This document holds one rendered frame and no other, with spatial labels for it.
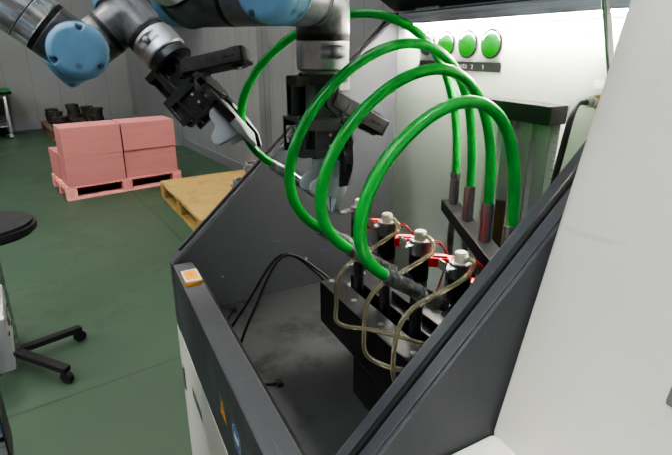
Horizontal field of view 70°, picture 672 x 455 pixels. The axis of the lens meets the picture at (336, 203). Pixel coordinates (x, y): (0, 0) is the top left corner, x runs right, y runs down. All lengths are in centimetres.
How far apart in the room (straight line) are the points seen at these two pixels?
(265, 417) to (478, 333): 28
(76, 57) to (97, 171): 442
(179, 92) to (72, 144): 426
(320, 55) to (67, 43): 33
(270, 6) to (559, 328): 45
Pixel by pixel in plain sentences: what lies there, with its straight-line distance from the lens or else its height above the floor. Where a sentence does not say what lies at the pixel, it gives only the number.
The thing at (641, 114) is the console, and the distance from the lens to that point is 49.
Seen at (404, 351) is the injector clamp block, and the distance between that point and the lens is 68.
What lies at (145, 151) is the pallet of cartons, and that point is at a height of 38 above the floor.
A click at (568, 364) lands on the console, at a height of 109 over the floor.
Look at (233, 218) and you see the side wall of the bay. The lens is 104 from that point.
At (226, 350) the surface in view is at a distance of 75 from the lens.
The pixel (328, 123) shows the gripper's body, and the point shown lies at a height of 127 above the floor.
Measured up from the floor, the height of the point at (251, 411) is 95.
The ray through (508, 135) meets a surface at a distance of 59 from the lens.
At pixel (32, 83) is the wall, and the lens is 1014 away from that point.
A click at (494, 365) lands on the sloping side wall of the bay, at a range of 53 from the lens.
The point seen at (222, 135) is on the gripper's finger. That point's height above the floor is 124.
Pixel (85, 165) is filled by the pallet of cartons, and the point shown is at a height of 32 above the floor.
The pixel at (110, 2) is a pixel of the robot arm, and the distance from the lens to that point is 91.
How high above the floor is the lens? 137
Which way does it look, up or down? 18 degrees down
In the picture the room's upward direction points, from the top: straight up
